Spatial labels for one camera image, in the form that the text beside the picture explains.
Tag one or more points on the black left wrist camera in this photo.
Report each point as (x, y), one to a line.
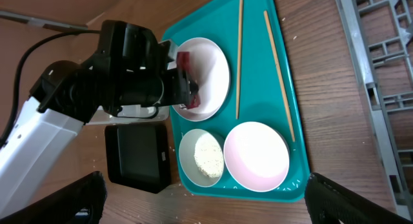
(126, 46)

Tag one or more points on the teal serving tray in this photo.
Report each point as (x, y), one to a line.
(261, 98)

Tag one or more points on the white round plate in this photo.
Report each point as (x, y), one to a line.
(210, 70)

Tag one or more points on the left wooden chopstick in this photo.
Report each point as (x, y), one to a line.
(239, 56)

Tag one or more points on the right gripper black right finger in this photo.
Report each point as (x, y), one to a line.
(330, 203)

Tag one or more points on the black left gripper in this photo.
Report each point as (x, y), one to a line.
(117, 89)

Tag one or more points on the black plastic tray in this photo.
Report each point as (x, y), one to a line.
(137, 156)

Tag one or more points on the wooden chopstick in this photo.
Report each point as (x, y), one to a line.
(239, 56)
(279, 75)

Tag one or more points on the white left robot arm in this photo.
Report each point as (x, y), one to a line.
(67, 96)

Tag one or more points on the right wooden chopstick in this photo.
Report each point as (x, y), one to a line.
(279, 75)

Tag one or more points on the red snack wrapper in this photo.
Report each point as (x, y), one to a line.
(185, 61)

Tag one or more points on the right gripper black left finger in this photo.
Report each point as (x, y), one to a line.
(79, 202)

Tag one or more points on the grey bowl of rice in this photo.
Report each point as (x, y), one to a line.
(201, 157)

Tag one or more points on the white shallow bowl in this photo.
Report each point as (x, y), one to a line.
(256, 156)

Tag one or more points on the grey dishwasher rack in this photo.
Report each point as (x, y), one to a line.
(379, 37)

